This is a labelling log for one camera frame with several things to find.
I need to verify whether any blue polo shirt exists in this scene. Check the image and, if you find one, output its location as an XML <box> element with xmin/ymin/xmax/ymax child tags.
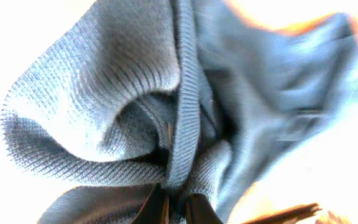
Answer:
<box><xmin>1</xmin><ymin>1</ymin><xmax>358</xmax><ymax>223</ymax></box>

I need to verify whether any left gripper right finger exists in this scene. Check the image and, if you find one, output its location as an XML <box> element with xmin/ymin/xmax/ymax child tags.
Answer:
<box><xmin>186</xmin><ymin>194</ymin><xmax>223</xmax><ymax>224</ymax></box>

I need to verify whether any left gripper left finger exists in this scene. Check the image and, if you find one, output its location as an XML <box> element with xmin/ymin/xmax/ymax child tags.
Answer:
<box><xmin>131</xmin><ymin>184</ymin><xmax>169</xmax><ymax>224</ymax></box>

